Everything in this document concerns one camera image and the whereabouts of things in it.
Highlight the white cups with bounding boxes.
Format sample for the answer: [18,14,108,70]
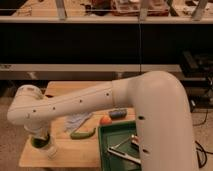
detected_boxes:
[40,145,58,159]

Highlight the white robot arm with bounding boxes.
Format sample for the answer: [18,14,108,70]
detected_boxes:
[7,71,199,171]

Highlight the green cucumber toy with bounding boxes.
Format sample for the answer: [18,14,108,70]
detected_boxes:
[70,128,96,140]

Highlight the orange toy fruit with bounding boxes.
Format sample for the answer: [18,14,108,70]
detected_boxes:
[99,115,112,125]

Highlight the green plastic tray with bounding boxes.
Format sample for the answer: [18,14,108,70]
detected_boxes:
[98,121,142,171]

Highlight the metal spoon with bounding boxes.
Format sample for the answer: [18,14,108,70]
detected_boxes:
[110,134,138,149]

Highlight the black device on shelf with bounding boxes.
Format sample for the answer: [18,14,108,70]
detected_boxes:
[180,51,213,78]

